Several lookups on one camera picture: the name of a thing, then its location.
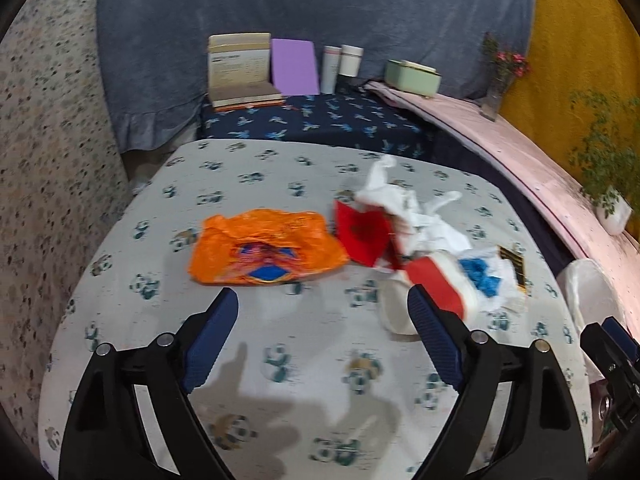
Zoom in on white paper towel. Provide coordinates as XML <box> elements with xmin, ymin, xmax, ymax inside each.
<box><xmin>459</xmin><ymin>246</ymin><xmax>526</xmax><ymax>314</ymax></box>

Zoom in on gold black cigarette box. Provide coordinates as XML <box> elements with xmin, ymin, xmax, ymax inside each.
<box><xmin>498</xmin><ymin>246</ymin><xmax>526</xmax><ymax>292</ymax></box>

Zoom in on blue paper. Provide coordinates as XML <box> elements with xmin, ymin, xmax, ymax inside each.
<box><xmin>459</xmin><ymin>258</ymin><xmax>501</xmax><ymax>298</ymax></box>

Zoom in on red and white paper cup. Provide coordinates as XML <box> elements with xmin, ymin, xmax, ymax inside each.
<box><xmin>378</xmin><ymin>252</ymin><xmax>480</xmax><ymax>336</ymax></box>

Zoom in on white cloth gloves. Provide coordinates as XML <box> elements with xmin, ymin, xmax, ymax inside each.
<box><xmin>355</xmin><ymin>155</ymin><xmax>472</xmax><ymax>257</ymax></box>

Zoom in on orange snack wrapper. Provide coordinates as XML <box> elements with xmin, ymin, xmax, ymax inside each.
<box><xmin>189</xmin><ymin>208</ymin><xmax>349</xmax><ymax>285</ymax></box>

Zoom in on red envelope packet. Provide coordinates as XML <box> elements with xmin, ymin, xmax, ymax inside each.
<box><xmin>334</xmin><ymin>200</ymin><xmax>402</xmax><ymax>270</ymax></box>

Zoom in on white bag lined trash bin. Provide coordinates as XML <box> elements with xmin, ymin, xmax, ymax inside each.
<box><xmin>556</xmin><ymin>259</ymin><xmax>627</xmax><ymax>336</ymax></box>

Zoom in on pink table cloth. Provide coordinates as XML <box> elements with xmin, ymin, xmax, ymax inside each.
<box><xmin>364</xmin><ymin>81</ymin><xmax>640</xmax><ymax>336</ymax></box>

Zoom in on green plant in white pot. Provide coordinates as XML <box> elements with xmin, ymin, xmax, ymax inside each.
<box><xmin>570</xmin><ymin>89</ymin><xmax>639</xmax><ymax>236</ymax></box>

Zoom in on glass vase with red flowers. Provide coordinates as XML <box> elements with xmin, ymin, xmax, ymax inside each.
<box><xmin>480</xmin><ymin>32</ymin><xmax>530</xmax><ymax>122</ymax></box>

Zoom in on mustard yellow cloth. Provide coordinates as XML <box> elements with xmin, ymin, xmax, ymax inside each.
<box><xmin>500</xmin><ymin>0</ymin><xmax>639</xmax><ymax>180</ymax></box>

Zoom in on light green tin box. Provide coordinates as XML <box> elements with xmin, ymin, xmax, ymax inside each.
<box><xmin>384</xmin><ymin>60</ymin><xmax>442</xmax><ymax>98</ymax></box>

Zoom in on navy leaf print cloth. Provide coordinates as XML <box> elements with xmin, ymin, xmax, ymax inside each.
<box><xmin>198</xmin><ymin>91</ymin><xmax>434</xmax><ymax>162</ymax></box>

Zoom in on white cap dark jar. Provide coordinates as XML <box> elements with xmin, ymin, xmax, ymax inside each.
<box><xmin>336</xmin><ymin>44</ymin><xmax>363</xmax><ymax>93</ymax></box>

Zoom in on beige calendar stand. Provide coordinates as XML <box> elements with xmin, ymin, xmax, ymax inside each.
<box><xmin>207</xmin><ymin>32</ymin><xmax>283</xmax><ymax>112</ymax></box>

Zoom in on slim white tube bottle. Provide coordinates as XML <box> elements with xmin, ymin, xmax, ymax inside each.
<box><xmin>320</xmin><ymin>46</ymin><xmax>342</xmax><ymax>94</ymax></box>

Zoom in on purple card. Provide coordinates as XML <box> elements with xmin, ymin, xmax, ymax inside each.
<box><xmin>271</xmin><ymin>38</ymin><xmax>319</xmax><ymax>96</ymax></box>

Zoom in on blue grey sofa cover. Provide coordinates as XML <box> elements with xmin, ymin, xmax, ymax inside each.
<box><xmin>96</xmin><ymin>0</ymin><xmax>535</xmax><ymax>152</ymax></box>

